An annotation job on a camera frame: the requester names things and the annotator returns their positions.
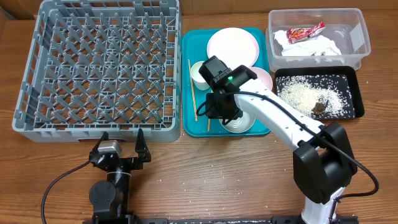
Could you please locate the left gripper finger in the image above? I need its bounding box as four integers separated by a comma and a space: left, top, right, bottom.
135, 129, 152, 162
98, 131, 109, 146

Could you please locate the white paper cup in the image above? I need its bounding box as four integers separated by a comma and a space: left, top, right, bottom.
190, 61, 210, 90

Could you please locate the pink bowl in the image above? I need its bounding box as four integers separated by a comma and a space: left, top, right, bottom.
249, 67, 273, 90

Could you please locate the brown food scrap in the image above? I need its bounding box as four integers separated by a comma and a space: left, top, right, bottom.
312, 100, 329, 116

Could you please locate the red snack wrapper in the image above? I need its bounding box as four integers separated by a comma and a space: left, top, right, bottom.
287, 22, 326, 44

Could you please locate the white napkin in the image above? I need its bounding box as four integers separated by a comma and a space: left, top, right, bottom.
274, 30, 341, 56

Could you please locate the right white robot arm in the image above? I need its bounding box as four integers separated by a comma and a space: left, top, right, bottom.
199, 63, 379, 223

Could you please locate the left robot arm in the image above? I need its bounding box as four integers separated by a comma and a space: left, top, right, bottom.
89, 129, 151, 223

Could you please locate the grey plastic dishwasher rack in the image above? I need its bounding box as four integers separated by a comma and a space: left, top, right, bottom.
12, 0, 182, 142

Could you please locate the clear plastic waste bin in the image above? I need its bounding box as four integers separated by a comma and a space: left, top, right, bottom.
266, 8, 371, 72

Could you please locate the grey-white bowl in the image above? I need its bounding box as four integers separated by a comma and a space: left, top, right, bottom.
219, 112, 256, 134

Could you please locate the left wooden chopstick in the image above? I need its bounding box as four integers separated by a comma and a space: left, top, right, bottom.
188, 59, 198, 122

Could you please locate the large white round plate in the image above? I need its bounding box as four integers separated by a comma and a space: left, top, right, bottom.
206, 27, 259, 70

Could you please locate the teal plastic serving tray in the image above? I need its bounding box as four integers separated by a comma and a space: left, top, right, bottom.
182, 27, 270, 138

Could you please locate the black rectangular tray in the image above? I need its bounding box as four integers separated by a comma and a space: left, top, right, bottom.
275, 66, 364, 119

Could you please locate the brown cardboard backdrop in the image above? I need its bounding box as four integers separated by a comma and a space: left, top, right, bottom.
1, 0, 397, 19

